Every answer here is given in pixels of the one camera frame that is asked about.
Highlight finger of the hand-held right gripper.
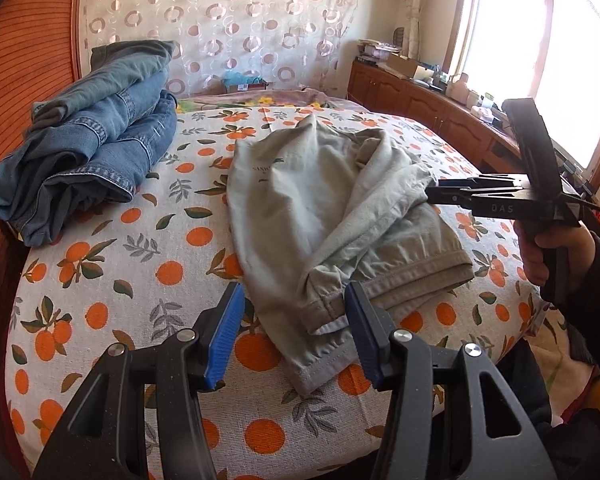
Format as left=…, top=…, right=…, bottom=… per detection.
left=440, top=175, right=527, bottom=192
left=424, top=187, right=476, bottom=207

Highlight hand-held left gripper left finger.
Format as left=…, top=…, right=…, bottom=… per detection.
left=32, top=281, right=246, bottom=480

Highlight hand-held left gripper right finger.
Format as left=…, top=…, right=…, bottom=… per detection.
left=344, top=281, right=538, bottom=480

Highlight grey-green pants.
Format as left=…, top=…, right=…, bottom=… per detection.
left=227, top=112, right=476, bottom=396

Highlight person's right hand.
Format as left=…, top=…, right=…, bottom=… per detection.
left=512, top=220, right=598, bottom=306

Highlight white plastic bottle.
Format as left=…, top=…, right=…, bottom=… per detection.
left=447, top=72, right=471, bottom=103

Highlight orange fruit print bed sheet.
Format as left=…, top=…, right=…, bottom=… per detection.
left=5, top=107, right=556, bottom=480

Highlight wooden cabinet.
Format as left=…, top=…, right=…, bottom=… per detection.
left=347, top=57, right=596, bottom=196

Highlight open cardboard box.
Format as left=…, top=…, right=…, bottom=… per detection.
left=385, top=54, right=433, bottom=80

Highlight stack of papers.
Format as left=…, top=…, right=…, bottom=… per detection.
left=356, top=39, right=403, bottom=63

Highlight cream window curtain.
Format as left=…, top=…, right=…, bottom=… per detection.
left=397, top=0, right=433, bottom=58

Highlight floral blanket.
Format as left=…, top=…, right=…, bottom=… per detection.
left=177, top=87, right=600, bottom=418

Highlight small cardboard box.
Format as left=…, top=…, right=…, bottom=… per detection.
left=225, top=79, right=271, bottom=95

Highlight folded blue jeans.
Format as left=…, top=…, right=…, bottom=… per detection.
left=0, top=87, right=178, bottom=247
left=30, top=40, right=181, bottom=126

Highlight blue bag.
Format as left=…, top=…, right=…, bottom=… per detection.
left=221, top=71, right=263, bottom=88

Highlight circle pattern sheer curtain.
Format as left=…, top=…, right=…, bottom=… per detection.
left=77, top=0, right=361, bottom=98

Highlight wooden slatted wardrobe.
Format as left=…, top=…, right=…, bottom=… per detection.
left=0, top=0, right=88, bottom=480

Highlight wooden frame window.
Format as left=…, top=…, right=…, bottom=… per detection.
left=445, top=0, right=600, bottom=191

